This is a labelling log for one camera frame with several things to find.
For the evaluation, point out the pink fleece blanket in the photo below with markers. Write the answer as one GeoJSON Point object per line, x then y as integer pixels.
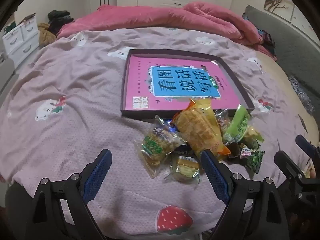
{"type": "Point", "coordinates": [150, 17]}

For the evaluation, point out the tree wall painting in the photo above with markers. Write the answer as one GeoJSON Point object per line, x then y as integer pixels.
{"type": "Point", "coordinates": [277, 0]}

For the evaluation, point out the dark striped cloth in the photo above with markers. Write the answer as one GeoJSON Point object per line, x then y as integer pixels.
{"type": "Point", "coordinates": [268, 42]}

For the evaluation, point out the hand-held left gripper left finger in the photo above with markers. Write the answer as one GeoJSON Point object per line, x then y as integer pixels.
{"type": "Point", "coordinates": [100, 170]}

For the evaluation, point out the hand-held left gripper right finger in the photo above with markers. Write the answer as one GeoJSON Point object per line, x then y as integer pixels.
{"type": "Point", "coordinates": [215, 172]}

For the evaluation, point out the mauve printed quilt cover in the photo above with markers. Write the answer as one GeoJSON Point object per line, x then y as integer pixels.
{"type": "Point", "coordinates": [62, 142]}

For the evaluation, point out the clear cracker packet green label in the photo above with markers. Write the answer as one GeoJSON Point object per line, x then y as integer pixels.
{"type": "Point", "coordinates": [155, 145]}

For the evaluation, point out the blue snack packet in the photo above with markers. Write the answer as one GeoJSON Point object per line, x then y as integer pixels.
{"type": "Point", "coordinates": [182, 152]}

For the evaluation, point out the large orange yellow snack bag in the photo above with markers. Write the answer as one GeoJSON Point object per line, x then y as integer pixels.
{"type": "Point", "coordinates": [197, 127]}

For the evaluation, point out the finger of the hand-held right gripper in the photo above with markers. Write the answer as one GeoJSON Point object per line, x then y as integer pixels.
{"type": "Point", "coordinates": [306, 145]}
{"type": "Point", "coordinates": [287, 163]}

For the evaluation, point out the grey padded seat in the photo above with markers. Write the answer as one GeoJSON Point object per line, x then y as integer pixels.
{"type": "Point", "coordinates": [7, 75]}

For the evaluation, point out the shallow dark box tray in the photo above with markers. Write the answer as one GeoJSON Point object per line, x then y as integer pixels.
{"type": "Point", "coordinates": [145, 114]}

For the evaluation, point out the yellow cartoon snack packet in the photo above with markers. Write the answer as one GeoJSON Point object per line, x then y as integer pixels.
{"type": "Point", "coordinates": [205, 104]}

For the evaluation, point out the small clear cake packet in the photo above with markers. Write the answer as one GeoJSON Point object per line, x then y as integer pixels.
{"type": "Point", "coordinates": [185, 167]}

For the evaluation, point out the pink book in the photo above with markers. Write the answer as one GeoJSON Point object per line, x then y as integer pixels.
{"type": "Point", "coordinates": [140, 80]}

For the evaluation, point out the grey padded headboard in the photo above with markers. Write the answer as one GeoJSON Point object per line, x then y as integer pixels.
{"type": "Point", "coordinates": [295, 55]}

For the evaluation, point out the dark green snack packet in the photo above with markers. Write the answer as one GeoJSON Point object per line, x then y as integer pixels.
{"type": "Point", "coordinates": [255, 158]}

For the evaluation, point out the blue patterned cloth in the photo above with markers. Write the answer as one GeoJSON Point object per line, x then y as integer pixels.
{"type": "Point", "coordinates": [300, 92]}

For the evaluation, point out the white drawer unit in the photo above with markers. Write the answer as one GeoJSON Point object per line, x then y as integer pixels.
{"type": "Point", "coordinates": [17, 42]}

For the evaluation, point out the yellow green candy packet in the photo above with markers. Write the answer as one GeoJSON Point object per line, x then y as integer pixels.
{"type": "Point", "coordinates": [252, 136]}

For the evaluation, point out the brown knitted cloth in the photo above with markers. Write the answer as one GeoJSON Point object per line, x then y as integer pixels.
{"type": "Point", "coordinates": [46, 36]}

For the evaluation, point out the light green snack packet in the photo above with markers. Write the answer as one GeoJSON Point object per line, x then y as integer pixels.
{"type": "Point", "coordinates": [237, 125]}

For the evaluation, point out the dark clothes pile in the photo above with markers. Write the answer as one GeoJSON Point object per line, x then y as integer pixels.
{"type": "Point", "coordinates": [58, 17]}

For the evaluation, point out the beige bed sheet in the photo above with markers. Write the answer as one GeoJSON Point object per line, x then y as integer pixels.
{"type": "Point", "coordinates": [280, 80]}

